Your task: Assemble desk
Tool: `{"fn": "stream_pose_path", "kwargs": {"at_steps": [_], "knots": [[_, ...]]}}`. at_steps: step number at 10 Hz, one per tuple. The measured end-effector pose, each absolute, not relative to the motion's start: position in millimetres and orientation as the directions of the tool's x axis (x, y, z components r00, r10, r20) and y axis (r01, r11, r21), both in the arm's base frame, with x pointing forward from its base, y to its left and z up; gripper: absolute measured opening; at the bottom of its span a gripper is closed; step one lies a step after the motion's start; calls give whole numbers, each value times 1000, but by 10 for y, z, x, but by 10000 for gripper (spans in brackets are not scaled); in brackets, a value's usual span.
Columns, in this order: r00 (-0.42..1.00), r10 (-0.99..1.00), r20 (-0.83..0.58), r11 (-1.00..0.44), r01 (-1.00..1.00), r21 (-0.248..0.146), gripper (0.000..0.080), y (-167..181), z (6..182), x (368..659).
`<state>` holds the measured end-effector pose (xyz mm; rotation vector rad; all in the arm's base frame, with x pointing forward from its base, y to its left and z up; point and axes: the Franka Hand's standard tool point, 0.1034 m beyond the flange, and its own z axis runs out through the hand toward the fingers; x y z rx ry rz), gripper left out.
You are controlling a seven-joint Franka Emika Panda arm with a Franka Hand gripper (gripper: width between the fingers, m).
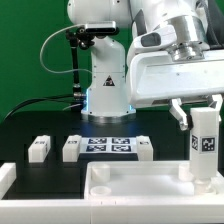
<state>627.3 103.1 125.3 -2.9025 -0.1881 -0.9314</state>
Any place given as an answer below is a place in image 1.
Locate fiducial marker sheet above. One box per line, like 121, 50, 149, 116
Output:
80, 137, 137, 154

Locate grey camera cable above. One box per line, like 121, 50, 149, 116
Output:
39, 23, 93, 75

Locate white front rail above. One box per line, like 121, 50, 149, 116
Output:
0, 200, 224, 224

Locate white desk top tray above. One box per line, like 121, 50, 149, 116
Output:
83, 160, 224, 204

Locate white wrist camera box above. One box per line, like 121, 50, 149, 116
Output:
127, 25, 177, 63

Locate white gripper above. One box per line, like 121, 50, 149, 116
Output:
126, 50, 224, 131

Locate grey depth camera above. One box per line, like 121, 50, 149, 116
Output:
84, 21, 118, 36

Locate black cables on table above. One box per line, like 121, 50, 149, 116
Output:
3, 94, 87, 119

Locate white left rail block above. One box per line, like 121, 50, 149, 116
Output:
0, 163, 16, 200

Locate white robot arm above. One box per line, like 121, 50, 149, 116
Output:
67, 0, 224, 130

